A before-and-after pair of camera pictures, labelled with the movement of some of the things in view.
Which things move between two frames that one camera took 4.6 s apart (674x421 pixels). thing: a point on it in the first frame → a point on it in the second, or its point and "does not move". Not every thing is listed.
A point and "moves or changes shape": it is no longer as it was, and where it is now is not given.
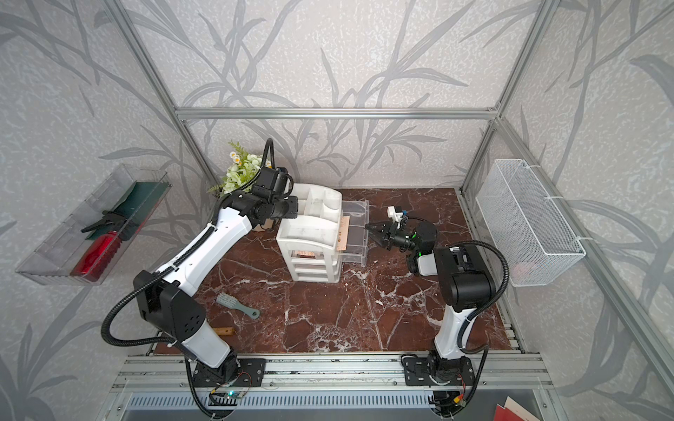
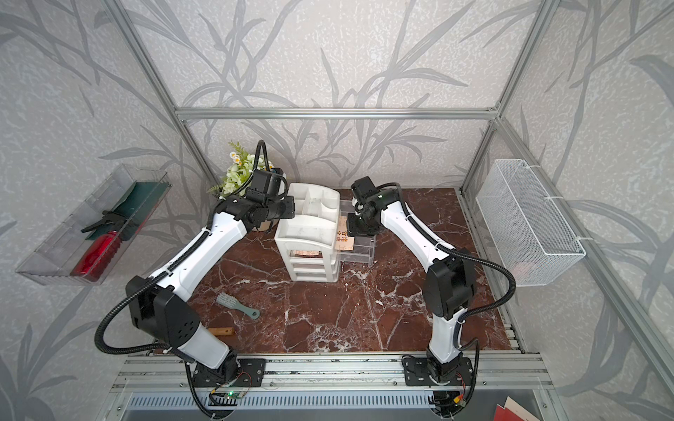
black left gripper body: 283,208 does not move
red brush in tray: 97,257 does not move
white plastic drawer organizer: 310,240 does not move
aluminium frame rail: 340,114 does not move
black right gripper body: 400,240 → 357,225
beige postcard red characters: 343,232 moves or changes shape
